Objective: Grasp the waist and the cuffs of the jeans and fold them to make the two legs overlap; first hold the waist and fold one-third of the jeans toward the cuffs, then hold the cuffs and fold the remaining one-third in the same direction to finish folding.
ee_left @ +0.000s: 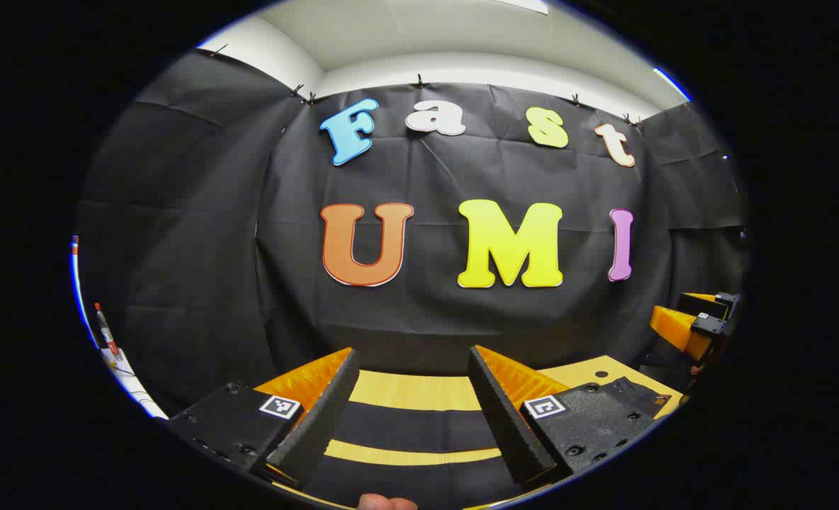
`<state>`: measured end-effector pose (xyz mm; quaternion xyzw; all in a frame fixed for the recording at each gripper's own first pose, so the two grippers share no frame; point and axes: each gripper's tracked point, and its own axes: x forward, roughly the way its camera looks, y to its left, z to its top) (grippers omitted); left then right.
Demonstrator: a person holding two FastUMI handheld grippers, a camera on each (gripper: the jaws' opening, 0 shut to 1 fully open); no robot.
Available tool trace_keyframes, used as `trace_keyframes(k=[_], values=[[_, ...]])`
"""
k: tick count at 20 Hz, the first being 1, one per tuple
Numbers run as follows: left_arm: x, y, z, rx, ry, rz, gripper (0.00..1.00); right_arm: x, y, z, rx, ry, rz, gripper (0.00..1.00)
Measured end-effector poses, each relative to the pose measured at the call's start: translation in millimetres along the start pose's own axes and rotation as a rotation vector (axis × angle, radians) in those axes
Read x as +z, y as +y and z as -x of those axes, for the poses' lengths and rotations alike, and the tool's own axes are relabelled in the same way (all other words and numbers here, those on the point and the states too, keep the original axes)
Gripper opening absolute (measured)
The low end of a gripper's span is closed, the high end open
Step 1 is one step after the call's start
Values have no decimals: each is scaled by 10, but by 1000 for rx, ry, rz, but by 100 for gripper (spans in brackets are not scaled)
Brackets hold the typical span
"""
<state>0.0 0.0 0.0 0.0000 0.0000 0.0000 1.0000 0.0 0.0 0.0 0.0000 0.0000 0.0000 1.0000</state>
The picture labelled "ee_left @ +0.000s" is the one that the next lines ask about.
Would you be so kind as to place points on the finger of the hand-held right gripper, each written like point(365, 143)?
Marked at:
point(703, 301)
point(674, 327)

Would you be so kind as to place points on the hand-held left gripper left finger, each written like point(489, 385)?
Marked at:
point(327, 418)

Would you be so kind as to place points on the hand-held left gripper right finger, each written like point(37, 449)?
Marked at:
point(504, 425)

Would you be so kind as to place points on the black jeans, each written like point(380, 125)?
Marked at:
point(419, 425)

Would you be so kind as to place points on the black backdrop cloth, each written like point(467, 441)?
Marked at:
point(249, 248)

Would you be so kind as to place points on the white side table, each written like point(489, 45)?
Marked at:
point(132, 386)

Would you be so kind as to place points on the clear bottle with red label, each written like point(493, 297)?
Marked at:
point(105, 331)

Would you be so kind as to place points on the ceiling light panel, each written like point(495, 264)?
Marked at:
point(522, 6)

